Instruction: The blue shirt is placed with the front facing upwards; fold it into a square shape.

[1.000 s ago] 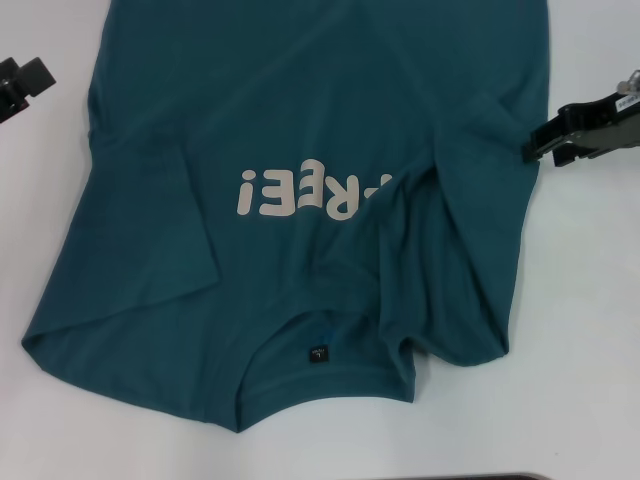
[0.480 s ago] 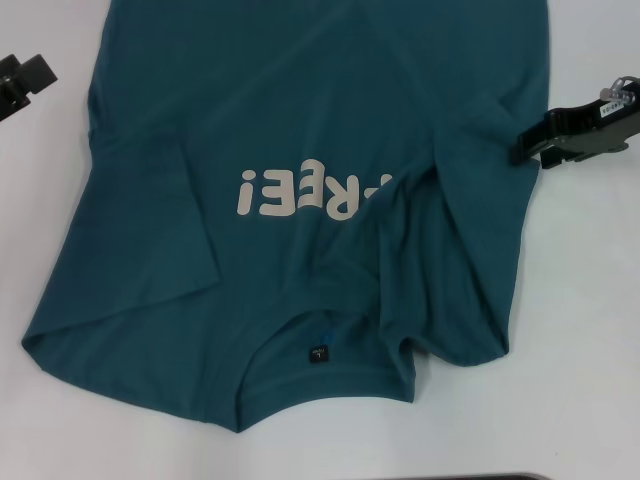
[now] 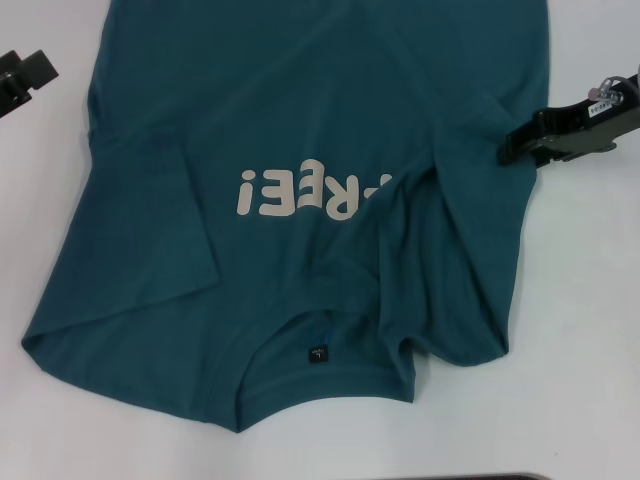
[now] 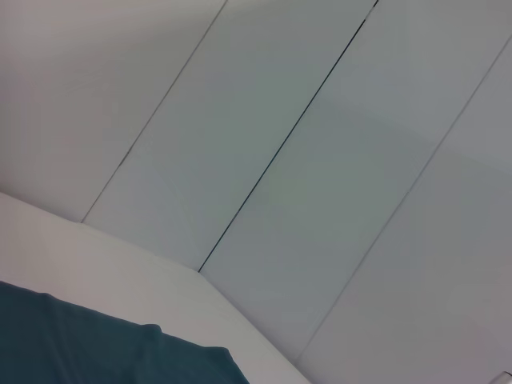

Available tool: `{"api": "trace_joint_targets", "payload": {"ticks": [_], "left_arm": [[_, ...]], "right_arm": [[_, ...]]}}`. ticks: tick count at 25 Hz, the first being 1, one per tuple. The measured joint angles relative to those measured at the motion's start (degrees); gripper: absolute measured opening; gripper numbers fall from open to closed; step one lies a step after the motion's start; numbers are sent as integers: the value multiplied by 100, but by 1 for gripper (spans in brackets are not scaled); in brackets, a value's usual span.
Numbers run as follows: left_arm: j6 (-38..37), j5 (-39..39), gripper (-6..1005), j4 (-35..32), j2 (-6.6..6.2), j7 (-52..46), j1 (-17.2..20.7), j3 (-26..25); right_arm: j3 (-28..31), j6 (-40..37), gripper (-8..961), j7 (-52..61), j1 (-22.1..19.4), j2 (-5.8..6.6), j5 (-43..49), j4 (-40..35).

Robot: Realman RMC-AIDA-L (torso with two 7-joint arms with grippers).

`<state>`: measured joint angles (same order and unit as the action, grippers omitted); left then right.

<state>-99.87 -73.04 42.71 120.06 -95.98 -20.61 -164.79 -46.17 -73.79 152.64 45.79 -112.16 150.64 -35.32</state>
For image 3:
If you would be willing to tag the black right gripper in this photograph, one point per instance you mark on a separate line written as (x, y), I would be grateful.
(605, 125)

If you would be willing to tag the teal t-shirt with beige print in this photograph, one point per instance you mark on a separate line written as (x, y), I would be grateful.
(300, 100)

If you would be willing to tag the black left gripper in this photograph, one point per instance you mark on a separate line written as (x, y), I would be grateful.
(10, 92)

